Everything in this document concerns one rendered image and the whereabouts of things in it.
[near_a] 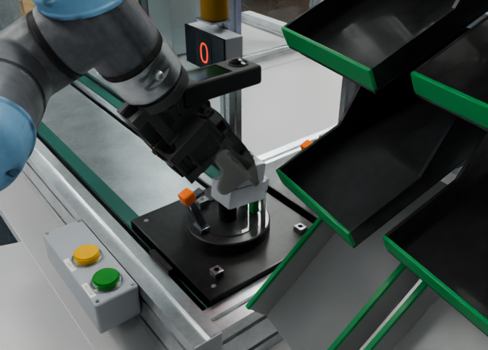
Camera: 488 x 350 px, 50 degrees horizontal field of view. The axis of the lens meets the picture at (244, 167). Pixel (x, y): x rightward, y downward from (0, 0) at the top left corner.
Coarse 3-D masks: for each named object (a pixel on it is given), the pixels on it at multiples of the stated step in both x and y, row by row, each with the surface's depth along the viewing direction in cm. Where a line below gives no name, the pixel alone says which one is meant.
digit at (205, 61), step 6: (198, 36) 94; (204, 36) 93; (198, 42) 95; (204, 42) 93; (210, 42) 92; (198, 48) 95; (204, 48) 94; (210, 48) 92; (198, 54) 96; (204, 54) 94; (210, 54) 93; (198, 60) 97; (204, 60) 95; (210, 60) 94; (204, 66) 96
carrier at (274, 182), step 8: (320, 136) 113; (296, 152) 110; (280, 160) 108; (272, 168) 105; (272, 176) 102; (272, 184) 100; (280, 184) 100; (272, 192) 99; (280, 192) 98; (288, 192) 98; (280, 200) 98; (288, 200) 96; (296, 200) 95; (296, 208) 95; (304, 208) 93; (304, 216) 94; (312, 216) 92
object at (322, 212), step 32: (416, 64) 61; (384, 96) 61; (416, 96) 62; (352, 128) 61; (384, 128) 60; (416, 128) 58; (448, 128) 49; (480, 128) 51; (288, 160) 59; (320, 160) 60; (352, 160) 58; (384, 160) 57; (416, 160) 55; (448, 160) 51; (320, 192) 57; (352, 192) 55; (384, 192) 54; (416, 192) 51; (352, 224) 52
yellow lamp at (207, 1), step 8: (200, 0) 90; (208, 0) 89; (216, 0) 89; (224, 0) 90; (200, 8) 91; (208, 8) 90; (216, 8) 90; (224, 8) 90; (200, 16) 92; (208, 16) 90; (216, 16) 90; (224, 16) 91
